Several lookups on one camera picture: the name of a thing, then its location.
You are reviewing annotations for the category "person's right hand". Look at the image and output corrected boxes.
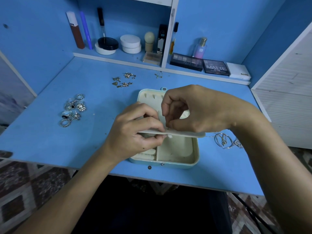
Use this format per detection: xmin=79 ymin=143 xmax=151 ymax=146
xmin=161 ymin=85 xmax=256 ymax=135

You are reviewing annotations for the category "person's left hand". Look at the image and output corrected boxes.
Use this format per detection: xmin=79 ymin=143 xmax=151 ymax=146
xmin=101 ymin=102 xmax=169 ymax=164

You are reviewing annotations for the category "pile of silver bracelets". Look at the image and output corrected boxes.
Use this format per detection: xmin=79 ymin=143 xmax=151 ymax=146
xmin=214 ymin=132 xmax=243 ymax=150

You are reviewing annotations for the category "cream jewellery box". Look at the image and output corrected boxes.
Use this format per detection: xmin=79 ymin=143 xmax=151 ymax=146
xmin=128 ymin=87 xmax=206 ymax=169

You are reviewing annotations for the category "pile of small earrings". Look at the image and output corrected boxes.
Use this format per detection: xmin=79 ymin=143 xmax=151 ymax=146
xmin=111 ymin=72 xmax=136 ymax=88

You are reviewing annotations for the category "pile of silver rings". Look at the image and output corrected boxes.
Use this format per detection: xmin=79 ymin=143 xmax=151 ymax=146
xmin=59 ymin=93 xmax=87 ymax=128

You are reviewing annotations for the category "person's left forearm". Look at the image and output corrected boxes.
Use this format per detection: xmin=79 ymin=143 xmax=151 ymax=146
xmin=15 ymin=149 xmax=123 ymax=234

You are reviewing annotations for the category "person's right forearm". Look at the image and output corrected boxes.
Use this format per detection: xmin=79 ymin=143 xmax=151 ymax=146
xmin=234 ymin=117 xmax=312 ymax=234

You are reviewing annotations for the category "white flat box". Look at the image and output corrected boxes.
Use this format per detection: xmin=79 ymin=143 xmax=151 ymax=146
xmin=227 ymin=62 xmax=252 ymax=81

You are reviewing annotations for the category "person's dark clothing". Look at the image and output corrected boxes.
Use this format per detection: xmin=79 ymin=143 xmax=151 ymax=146
xmin=73 ymin=174 xmax=234 ymax=234

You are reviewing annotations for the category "black lettered eyeshadow palette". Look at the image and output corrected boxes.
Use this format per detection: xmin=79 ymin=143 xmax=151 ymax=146
xmin=202 ymin=59 xmax=231 ymax=76

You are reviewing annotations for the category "dark eyeshadow palette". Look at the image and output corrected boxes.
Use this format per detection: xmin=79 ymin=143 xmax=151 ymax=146
xmin=170 ymin=52 xmax=204 ymax=72

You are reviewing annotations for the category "small pink perfume bottle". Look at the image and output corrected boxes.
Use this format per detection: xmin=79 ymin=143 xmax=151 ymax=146
xmin=193 ymin=37 xmax=208 ymax=59

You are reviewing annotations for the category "square brown powder compact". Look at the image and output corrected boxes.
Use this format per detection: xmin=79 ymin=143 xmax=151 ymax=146
xmin=142 ymin=51 xmax=162 ymax=66

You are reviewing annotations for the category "thin dark cosmetic bottle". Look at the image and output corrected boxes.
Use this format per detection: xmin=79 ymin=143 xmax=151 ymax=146
xmin=169 ymin=22 xmax=179 ymax=56

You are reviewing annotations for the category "white slatted cabinet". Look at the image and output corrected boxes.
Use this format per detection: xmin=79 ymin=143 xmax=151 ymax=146
xmin=251 ymin=22 xmax=312 ymax=149

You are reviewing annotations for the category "black cosmetic bottle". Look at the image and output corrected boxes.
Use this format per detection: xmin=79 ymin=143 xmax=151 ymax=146
xmin=157 ymin=24 xmax=168 ymax=54

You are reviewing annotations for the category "white shelf unit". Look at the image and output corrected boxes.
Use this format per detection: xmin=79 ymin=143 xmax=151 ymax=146
xmin=73 ymin=0 xmax=252 ymax=86

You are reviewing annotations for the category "beige makeup sponge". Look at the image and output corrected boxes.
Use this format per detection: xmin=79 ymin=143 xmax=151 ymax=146
xmin=144 ymin=32 xmax=155 ymax=53

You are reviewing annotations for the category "white round cream jar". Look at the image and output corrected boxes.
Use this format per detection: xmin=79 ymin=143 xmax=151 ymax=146
xmin=120 ymin=34 xmax=142 ymax=55

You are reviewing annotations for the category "white bowl black inside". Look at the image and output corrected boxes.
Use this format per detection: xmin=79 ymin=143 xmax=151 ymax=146
xmin=95 ymin=37 xmax=119 ymax=56

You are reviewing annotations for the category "blue cosmetic tube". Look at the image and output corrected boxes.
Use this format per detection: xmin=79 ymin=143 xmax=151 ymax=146
xmin=79 ymin=10 xmax=93 ymax=50

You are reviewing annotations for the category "brown lipstick tube white cap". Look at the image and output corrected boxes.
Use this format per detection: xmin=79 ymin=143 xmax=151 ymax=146
xmin=66 ymin=11 xmax=85 ymax=50

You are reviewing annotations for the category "black makeup brush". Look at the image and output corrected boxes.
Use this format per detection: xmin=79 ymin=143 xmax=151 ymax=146
xmin=97 ymin=7 xmax=106 ymax=39

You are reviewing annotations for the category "white framed marbled panel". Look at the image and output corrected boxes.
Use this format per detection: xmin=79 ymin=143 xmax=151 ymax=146
xmin=0 ymin=50 xmax=38 ymax=126

